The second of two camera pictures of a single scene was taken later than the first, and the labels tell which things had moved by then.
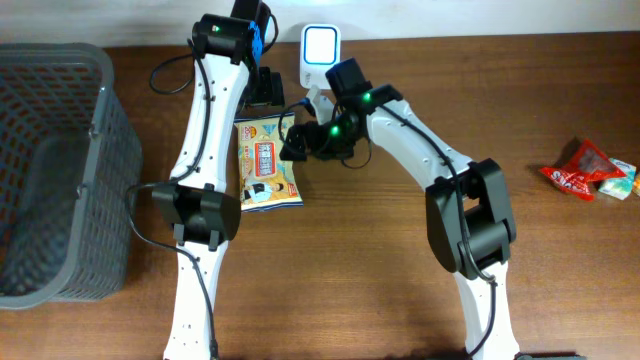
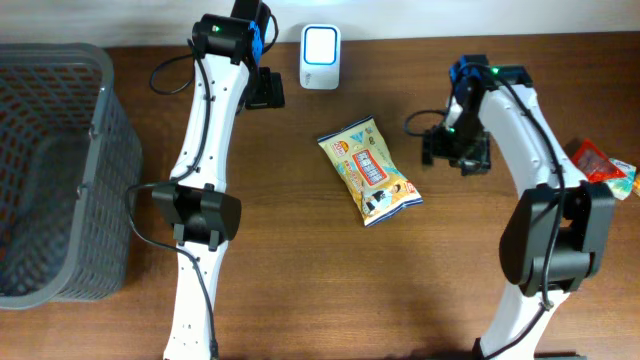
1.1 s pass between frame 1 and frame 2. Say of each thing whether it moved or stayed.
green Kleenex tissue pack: stayed
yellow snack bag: moved
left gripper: stayed
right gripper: moved
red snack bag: stayed
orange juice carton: stayed
